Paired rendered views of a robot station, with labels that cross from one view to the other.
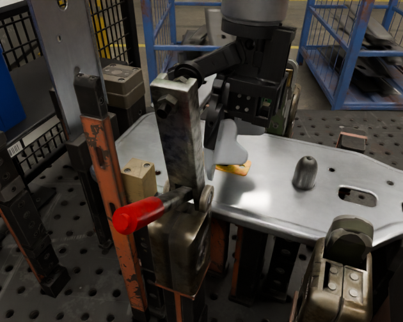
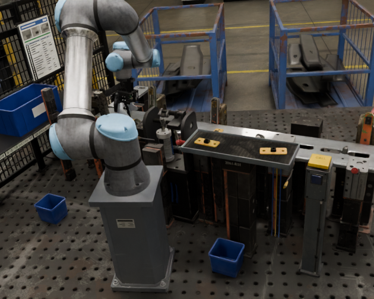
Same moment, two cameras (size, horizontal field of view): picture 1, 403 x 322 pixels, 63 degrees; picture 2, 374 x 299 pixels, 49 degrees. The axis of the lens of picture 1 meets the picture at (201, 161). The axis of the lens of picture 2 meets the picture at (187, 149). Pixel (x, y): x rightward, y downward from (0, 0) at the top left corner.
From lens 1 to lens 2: 1.55 m
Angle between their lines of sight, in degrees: 11
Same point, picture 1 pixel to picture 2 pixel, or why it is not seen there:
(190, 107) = (101, 96)
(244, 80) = (121, 92)
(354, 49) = (282, 72)
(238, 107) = (123, 99)
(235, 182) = not seen: hidden behind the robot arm
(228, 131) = (120, 106)
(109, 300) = (91, 181)
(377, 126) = (246, 118)
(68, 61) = not seen: hidden behind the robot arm
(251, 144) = (139, 115)
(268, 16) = (124, 76)
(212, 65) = (114, 88)
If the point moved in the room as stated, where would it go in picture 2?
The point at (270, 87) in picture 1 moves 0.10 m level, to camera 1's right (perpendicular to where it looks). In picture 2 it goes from (127, 93) to (149, 92)
